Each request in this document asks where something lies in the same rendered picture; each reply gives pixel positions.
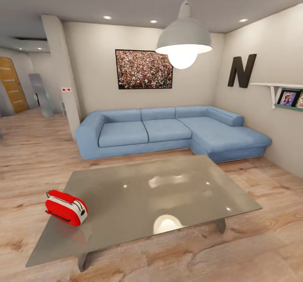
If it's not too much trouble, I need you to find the radio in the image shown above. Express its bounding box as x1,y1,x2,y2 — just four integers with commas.
45,190,88,227

